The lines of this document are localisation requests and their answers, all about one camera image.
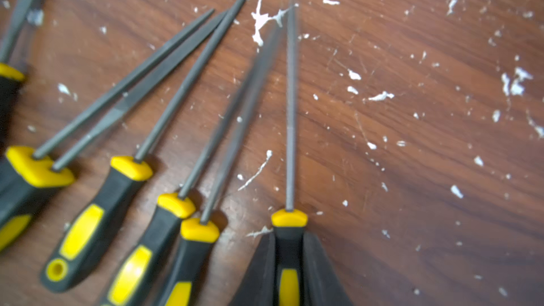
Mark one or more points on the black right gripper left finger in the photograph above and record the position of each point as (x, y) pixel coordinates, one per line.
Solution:
(257, 285)

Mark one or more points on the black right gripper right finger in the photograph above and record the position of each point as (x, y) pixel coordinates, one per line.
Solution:
(321, 285)

